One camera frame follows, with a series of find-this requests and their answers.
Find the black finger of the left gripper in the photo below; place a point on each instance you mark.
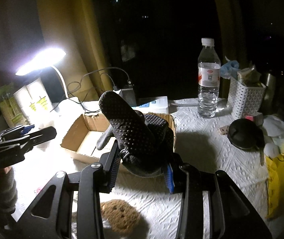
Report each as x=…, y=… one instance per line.
x=33, y=138
x=15, y=132

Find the white power adapter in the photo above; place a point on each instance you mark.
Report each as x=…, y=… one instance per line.
x=128, y=95

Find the white LED desk lamp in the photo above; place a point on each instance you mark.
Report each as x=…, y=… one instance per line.
x=46, y=58

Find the white perforated plastic basket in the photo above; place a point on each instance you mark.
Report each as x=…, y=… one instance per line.
x=243, y=100

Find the black round pouch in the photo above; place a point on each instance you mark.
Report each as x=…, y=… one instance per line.
x=245, y=134

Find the black dotted knit glove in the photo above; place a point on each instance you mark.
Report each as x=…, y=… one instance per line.
x=145, y=140

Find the yellow plastic bag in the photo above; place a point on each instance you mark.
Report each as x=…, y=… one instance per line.
x=275, y=186

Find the white blue device box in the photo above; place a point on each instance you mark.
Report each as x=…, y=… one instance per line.
x=154, y=105

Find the white embossed tablecloth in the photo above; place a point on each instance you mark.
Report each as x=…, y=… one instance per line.
x=198, y=142

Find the grey sleeve forearm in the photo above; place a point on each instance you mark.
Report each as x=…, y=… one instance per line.
x=8, y=191

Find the white paper bag tree print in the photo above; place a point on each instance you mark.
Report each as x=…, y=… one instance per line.
x=34, y=103

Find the open cardboard box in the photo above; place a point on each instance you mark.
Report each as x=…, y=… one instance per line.
x=80, y=140

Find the clear plastic water bottle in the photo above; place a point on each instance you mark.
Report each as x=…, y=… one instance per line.
x=208, y=79

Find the brown fuzzy cookie plush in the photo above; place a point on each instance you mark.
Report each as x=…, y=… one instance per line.
x=121, y=216

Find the blue plastic bag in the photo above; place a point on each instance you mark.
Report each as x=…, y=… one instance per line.
x=229, y=70

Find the metal thermos flask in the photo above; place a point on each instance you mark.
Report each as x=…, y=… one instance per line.
x=269, y=93

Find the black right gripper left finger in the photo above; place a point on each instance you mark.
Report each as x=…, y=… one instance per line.
x=111, y=163

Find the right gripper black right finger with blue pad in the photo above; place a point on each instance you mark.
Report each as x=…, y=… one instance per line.
x=172, y=178

